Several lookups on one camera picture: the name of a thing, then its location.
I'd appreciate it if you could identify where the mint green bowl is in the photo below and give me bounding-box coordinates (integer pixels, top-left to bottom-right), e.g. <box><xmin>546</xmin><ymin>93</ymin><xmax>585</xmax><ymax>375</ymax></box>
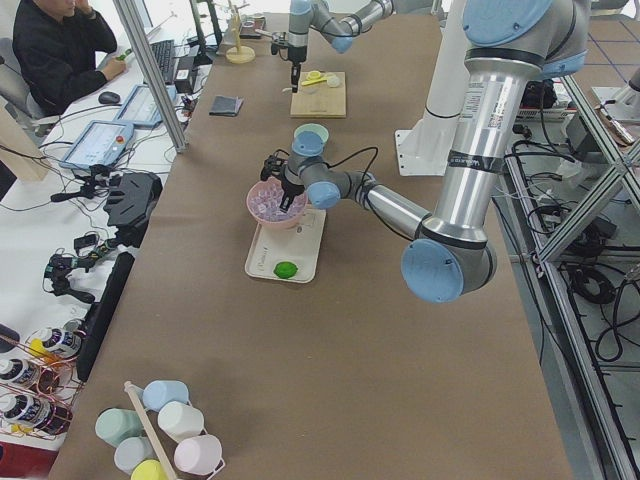
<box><xmin>293</xmin><ymin>123</ymin><xmax>329</xmax><ymax>145</ymax></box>

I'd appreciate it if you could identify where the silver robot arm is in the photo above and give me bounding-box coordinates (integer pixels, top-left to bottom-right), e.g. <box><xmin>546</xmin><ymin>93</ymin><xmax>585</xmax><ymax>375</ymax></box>
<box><xmin>274</xmin><ymin>1</ymin><xmax>591</xmax><ymax>303</ymax></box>
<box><xmin>286</xmin><ymin>0</ymin><xmax>394</xmax><ymax>93</ymax></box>

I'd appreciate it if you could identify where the white cup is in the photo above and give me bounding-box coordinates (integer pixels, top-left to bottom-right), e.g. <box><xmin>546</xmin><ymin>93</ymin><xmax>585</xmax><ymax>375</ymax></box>
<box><xmin>157</xmin><ymin>401</ymin><xmax>204</xmax><ymax>442</ymax></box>

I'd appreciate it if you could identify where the person in black sweater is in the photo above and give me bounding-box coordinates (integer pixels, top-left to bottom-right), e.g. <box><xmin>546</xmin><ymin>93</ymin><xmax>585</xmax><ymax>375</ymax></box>
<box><xmin>12</xmin><ymin>1</ymin><xmax>126</xmax><ymax>115</ymax></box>

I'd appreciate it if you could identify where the black soundbar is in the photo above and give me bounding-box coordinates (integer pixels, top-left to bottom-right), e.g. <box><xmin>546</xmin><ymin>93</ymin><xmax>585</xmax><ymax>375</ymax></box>
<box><xmin>76</xmin><ymin>252</ymin><xmax>135</xmax><ymax>382</ymax></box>

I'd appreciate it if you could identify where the pink cup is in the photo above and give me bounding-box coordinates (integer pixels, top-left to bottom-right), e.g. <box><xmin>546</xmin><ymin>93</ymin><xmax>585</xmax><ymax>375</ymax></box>
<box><xmin>174</xmin><ymin>434</ymin><xmax>223</xmax><ymax>475</ymax></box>

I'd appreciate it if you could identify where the black computer mouse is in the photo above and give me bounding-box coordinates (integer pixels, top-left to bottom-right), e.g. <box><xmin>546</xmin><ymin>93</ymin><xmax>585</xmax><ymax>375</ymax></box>
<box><xmin>98</xmin><ymin>91</ymin><xmax>121</xmax><ymax>105</ymax></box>

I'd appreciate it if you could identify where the yellow plastic knife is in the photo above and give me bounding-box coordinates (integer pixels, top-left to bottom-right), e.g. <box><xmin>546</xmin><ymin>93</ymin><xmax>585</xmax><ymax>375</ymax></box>
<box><xmin>301</xmin><ymin>75</ymin><xmax>341</xmax><ymax>88</ymax></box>

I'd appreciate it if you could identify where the pink bowl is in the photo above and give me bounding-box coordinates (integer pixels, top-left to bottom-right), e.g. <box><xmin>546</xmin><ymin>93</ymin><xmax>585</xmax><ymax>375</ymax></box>
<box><xmin>246</xmin><ymin>178</ymin><xmax>307</xmax><ymax>229</ymax></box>

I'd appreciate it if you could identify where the white lemon half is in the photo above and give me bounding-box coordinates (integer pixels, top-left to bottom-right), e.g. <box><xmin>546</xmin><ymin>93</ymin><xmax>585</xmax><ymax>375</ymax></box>
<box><xmin>325</xmin><ymin>75</ymin><xmax>341</xmax><ymax>88</ymax></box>

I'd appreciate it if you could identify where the cream rectangular tray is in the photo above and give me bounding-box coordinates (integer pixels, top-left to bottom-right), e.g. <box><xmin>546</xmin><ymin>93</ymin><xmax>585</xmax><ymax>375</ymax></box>
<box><xmin>244</xmin><ymin>208</ymin><xmax>326</xmax><ymax>284</ymax></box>

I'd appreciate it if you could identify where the bamboo cutting board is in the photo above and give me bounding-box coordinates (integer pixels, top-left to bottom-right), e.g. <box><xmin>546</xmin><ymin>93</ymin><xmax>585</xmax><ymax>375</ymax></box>
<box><xmin>290</xmin><ymin>71</ymin><xmax>347</xmax><ymax>118</ymax></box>

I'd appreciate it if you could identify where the teach pendant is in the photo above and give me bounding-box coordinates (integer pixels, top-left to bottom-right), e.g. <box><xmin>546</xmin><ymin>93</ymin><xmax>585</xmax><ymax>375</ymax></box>
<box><xmin>59</xmin><ymin>120</ymin><xmax>134</xmax><ymax>170</ymax></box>
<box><xmin>114</xmin><ymin>84</ymin><xmax>162</xmax><ymax>129</ymax></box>

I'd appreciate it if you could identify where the aluminium frame post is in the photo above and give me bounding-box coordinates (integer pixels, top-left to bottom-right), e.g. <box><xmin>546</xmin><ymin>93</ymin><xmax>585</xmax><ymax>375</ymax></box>
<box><xmin>113</xmin><ymin>0</ymin><xmax>187</xmax><ymax>154</ymax></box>

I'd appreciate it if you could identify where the grey folded cloth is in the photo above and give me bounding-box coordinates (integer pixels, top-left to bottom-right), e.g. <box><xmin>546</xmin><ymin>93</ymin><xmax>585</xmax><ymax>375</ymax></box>
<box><xmin>209</xmin><ymin>95</ymin><xmax>244</xmax><ymax>117</ymax></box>

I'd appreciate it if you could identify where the bottle rack with bottles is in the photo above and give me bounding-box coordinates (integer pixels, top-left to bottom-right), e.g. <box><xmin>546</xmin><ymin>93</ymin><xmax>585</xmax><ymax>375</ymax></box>
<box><xmin>1</xmin><ymin>325</ymin><xmax>83</xmax><ymax>441</ymax></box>

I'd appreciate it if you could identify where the mint green cup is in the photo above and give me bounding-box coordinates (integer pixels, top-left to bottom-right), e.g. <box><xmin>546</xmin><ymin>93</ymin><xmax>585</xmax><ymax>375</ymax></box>
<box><xmin>95</xmin><ymin>408</ymin><xmax>143</xmax><ymax>448</ymax></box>

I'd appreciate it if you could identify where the lower teach pendant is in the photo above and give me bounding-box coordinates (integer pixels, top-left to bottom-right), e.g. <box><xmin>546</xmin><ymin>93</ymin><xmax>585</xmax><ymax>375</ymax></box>
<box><xmin>59</xmin><ymin>120</ymin><xmax>134</xmax><ymax>170</ymax></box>

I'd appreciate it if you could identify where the green lime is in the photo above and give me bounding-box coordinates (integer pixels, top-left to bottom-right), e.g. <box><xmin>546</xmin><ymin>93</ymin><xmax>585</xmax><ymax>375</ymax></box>
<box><xmin>273</xmin><ymin>261</ymin><xmax>299</xmax><ymax>279</ymax></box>

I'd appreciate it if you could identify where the yellow cup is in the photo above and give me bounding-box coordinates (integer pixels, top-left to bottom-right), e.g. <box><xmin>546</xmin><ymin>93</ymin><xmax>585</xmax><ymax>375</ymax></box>
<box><xmin>130</xmin><ymin>459</ymin><xmax>168</xmax><ymax>480</ymax></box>

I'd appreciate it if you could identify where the black computer keyboard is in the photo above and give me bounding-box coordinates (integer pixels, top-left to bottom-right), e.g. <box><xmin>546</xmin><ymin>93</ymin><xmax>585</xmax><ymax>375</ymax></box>
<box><xmin>150</xmin><ymin>39</ymin><xmax>176</xmax><ymax>85</ymax></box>

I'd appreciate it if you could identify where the wooden mug tree stand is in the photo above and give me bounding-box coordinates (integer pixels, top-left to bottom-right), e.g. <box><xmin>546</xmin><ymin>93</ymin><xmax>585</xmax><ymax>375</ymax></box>
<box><xmin>225</xmin><ymin>1</ymin><xmax>256</xmax><ymax>64</ymax></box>

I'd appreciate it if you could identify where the upper teach pendant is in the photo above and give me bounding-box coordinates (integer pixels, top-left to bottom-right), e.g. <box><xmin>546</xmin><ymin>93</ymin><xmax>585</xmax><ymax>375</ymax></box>
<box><xmin>114</xmin><ymin>84</ymin><xmax>162</xmax><ymax>129</ymax></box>

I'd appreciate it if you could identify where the light blue cup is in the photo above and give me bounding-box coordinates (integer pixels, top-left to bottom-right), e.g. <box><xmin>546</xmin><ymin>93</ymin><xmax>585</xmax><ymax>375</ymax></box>
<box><xmin>142</xmin><ymin>380</ymin><xmax>190</xmax><ymax>412</ymax></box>

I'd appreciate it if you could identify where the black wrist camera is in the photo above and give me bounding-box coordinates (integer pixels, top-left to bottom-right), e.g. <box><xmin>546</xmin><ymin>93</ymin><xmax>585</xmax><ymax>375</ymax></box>
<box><xmin>260</xmin><ymin>154</ymin><xmax>287</xmax><ymax>181</ymax></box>
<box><xmin>270</xmin><ymin>32</ymin><xmax>289</xmax><ymax>56</ymax></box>

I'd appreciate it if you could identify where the grey cup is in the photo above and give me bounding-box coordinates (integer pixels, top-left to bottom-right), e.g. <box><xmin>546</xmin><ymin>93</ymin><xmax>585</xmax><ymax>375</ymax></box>
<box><xmin>114</xmin><ymin>436</ymin><xmax>156</xmax><ymax>475</ymax></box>

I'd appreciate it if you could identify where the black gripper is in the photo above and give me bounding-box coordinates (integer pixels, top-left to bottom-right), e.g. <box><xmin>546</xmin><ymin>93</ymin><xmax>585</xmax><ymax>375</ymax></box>
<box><xmin>279</xmin><ymin>169</ymin><xmax>305</xmax><ymax>212</ymax></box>
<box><xmin>287</xmin><ymin>45</ymin><xmax>307</xmax><ymax>93</ymax></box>

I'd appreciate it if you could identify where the pile of clear ice cubes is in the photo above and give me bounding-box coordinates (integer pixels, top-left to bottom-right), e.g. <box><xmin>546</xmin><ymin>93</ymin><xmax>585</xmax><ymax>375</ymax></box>
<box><xmin>247</xmin><ymin>182</ymin><xmax>306</xmax><ymax>223</ymax></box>

